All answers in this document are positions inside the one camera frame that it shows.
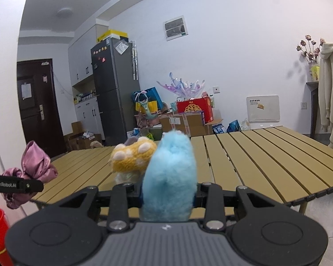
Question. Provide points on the white wall socket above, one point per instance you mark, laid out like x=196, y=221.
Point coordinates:
x=303, y=105
x=216, y=89

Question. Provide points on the white cabinet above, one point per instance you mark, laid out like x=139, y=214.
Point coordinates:
x=88, y=116
x=82, y=58

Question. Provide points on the white upper cabinet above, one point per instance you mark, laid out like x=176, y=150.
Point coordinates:
x=82, y=58

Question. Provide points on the pink satin cloth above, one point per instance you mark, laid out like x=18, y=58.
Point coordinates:
x=36, y=160

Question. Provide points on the blue snack bag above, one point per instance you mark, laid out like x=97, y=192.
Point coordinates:
x=233, y=126

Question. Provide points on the dark wooden side table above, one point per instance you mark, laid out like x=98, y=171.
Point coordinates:
x=313, y=102

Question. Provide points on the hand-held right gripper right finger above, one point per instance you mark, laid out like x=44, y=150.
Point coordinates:
x=213, y=199

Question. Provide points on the dark wooden door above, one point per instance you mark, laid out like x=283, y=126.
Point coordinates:
x=36, y=122

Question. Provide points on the row of small containers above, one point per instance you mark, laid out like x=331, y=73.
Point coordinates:
x=86, y=95

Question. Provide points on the yellow plush paw toy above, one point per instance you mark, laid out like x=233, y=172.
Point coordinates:
x=130, y=155

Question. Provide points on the white paper notice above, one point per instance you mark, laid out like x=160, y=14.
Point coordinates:
x=26, y=90

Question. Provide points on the white lower cabinet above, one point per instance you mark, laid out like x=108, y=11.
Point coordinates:
x=88, y=116

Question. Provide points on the blue gift bag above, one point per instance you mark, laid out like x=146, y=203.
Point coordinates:
x=152, y=95

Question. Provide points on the dried flower bunch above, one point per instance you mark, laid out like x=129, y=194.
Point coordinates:
x=310, y=47

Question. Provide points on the silver foil streamer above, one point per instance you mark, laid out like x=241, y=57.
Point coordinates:
x=135, y=61

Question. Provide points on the blue fluffy toy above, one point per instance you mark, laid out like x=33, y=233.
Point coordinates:
x=169, y=171

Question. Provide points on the open cardboard box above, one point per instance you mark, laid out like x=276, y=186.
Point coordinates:
x=83, y=141

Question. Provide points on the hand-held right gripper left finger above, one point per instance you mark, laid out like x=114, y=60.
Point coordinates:
x=122, y=199

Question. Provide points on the green cooler box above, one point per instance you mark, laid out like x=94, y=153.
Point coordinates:
x=156, y=133

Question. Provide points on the white panel heater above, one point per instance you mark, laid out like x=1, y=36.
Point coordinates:
x=263, y=110

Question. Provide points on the grey refrigerator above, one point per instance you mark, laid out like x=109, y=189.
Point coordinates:
x=113, y=94

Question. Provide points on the yellow black box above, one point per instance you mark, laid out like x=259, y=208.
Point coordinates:
x=112, y=34

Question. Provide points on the iridescent bouquet wrap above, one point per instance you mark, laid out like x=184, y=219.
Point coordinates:
x=183, y=87

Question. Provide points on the wall electrical panel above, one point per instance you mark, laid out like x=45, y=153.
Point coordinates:
x=176, y=28

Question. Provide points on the yellow vase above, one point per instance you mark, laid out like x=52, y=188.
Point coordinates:
x=314, y=72

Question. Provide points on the blue white carton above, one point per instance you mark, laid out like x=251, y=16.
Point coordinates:
x=218, y=129

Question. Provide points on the beige hoodie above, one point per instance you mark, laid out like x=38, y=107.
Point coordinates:
x=331, y=88

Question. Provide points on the folding slat table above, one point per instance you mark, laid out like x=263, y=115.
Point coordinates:
x=252, y=158

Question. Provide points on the red gift box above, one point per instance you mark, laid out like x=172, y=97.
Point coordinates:
x=194, y=108

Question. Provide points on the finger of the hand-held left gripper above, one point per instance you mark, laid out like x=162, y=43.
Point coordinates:
x=30, y=186

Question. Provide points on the round ceiling light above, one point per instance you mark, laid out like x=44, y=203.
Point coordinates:
x=64, y=12

